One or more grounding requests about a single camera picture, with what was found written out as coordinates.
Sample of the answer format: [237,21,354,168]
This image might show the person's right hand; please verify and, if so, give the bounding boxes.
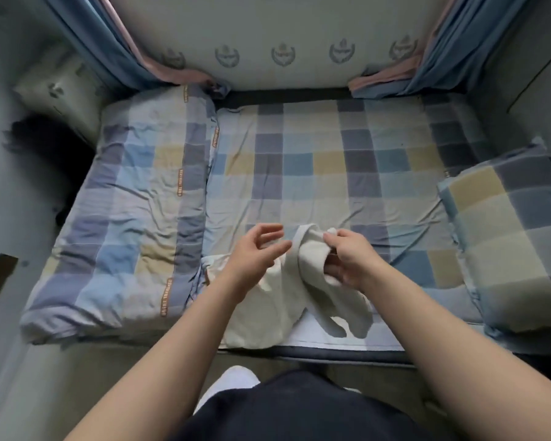
[321,227,391,292]

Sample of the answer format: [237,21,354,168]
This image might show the person's left hand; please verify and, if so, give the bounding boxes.
[216,222,295,304]

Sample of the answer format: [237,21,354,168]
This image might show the person's left forearm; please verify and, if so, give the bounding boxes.
[64,280,258,441]

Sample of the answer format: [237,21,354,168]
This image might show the plaid quilt with orange tags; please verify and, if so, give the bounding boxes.
[18,85,220,345]

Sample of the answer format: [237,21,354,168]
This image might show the person's dark shirt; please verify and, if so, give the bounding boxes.
[170,367,460,441]

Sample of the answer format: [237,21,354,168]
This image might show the person's white shorts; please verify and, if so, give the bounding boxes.
[195,365,263,414]

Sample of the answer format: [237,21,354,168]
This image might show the grey padded headboard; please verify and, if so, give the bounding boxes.
[473,0,551,180]

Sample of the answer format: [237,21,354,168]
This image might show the person's right forearm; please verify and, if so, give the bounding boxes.
[362,266,551,441]

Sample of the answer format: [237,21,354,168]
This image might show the plaid pillow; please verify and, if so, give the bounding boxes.
[436,137,551,334]

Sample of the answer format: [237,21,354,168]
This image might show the beige jeans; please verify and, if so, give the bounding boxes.
[202,223,376,350]

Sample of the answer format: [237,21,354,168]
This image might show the bed with plaid sheet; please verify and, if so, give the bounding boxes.
[18,85,551,368]

